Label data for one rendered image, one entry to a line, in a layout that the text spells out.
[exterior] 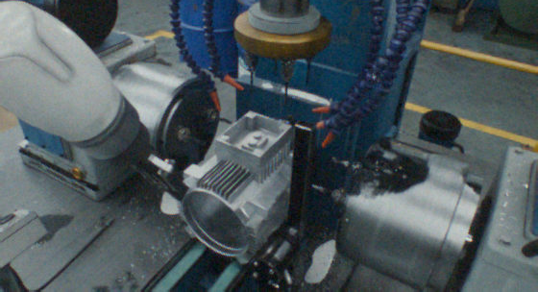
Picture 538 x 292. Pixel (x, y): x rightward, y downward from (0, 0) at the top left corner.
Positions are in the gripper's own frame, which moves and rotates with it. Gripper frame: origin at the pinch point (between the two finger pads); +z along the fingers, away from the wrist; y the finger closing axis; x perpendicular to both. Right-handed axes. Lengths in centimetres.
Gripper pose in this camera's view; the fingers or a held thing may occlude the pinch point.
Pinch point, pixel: (174, 186)
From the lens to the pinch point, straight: 77.0
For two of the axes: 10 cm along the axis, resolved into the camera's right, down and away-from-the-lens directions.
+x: -4.5, 8.3, -3.2
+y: -8.6, -3.2, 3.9
